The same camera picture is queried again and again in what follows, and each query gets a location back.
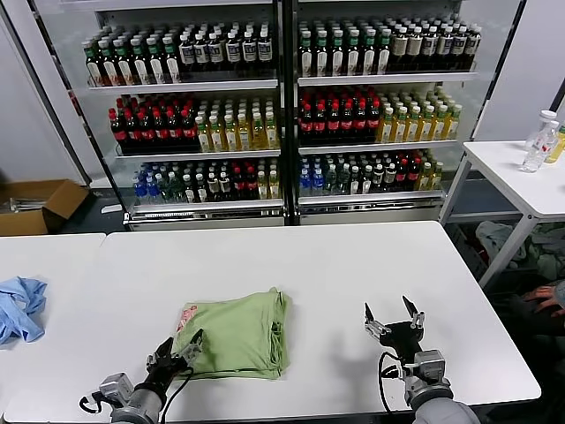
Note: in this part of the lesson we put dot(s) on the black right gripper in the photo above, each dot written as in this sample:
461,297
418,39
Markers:
406,338

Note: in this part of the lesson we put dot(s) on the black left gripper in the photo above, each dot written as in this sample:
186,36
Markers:
167,371

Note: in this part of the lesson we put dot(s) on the green polo shirt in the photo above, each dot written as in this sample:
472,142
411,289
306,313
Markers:
238,327

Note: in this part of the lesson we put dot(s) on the person grey sleeve forearm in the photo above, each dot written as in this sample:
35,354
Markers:
560,291

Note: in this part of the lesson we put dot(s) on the grey green clothes pile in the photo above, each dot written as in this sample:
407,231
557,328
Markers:
548,259

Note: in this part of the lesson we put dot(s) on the person bare hand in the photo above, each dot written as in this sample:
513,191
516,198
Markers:
545,298

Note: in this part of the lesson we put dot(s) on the black plastic crate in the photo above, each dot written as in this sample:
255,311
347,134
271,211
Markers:
467,253

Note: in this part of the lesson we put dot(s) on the beverage display cabinet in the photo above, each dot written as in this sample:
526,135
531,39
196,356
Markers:
198,221
374,211

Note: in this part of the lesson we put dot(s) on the person dark trousers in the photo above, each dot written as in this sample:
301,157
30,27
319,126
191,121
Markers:
516,322

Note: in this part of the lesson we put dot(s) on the grey white cloth pile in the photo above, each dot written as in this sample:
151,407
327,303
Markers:
493,237

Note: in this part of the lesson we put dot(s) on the dark bottle white cap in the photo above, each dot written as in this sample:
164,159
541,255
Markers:
188,189
389,176
223,188
366,180
378,178
355,180
200,189
212,188

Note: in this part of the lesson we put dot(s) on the red cap cola bottle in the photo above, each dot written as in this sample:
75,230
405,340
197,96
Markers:
346,124
373,123
132,131
117,131
188,130
146,131
414,176
174,131
320,125
306,125
160,131
333,125
250,184
359,124
401,176
237,184

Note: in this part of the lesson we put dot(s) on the yellow tea bottle white cap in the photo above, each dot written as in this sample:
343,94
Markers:
258,136
261,187
399,129
271,136
436,176
439,127
453,126
230,137
202,138
413,128
244,137
425,178
216,138
385,129
426,128
273,187

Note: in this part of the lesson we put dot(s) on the dark green water bottle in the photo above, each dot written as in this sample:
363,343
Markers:
330,181
342,181
163,189
175,189

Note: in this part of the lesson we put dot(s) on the crumpled blue cloth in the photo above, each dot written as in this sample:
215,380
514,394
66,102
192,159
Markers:
24,324

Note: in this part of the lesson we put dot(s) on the small white floor object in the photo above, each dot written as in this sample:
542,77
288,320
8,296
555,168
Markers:
110,207

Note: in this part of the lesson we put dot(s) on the blue drink bottle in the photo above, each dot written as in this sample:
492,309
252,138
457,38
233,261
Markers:
317,182
305,182
139,190
151,190

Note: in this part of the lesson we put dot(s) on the white side table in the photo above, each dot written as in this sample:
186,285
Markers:
498,167

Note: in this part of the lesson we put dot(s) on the brown cardboard box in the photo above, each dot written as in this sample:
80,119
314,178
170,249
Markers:
65,198

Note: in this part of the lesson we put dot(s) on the bundle of metal rods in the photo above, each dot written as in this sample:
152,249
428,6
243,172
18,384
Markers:
25,203

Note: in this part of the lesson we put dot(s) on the clear bottle red label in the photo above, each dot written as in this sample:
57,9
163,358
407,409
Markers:
532,159

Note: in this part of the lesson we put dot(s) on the yellow drink bottle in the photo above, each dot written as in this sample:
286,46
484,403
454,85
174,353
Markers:
556,151

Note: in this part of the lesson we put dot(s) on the clear bottle white cap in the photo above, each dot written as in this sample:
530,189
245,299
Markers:
547,115

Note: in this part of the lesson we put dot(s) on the green cap white label bottle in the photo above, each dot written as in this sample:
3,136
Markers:
155,65
352,56
140,65
92,65
108,65
306,56
124,65
336,56
368,55
383,55
321,56
172,64

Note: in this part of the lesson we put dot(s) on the dark bottle beige label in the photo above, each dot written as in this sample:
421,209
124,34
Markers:
413,45
399,45

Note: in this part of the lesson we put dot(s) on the dark bottle blue white label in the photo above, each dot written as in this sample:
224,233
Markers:
215,53
187,54
200,53
264,51
249,51
232,52

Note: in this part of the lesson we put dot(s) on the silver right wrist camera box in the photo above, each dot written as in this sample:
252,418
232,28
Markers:
434,364

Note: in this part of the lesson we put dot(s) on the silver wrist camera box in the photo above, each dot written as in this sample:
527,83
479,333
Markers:
115,385
434,364

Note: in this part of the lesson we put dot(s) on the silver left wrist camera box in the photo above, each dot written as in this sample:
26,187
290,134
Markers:
115,385

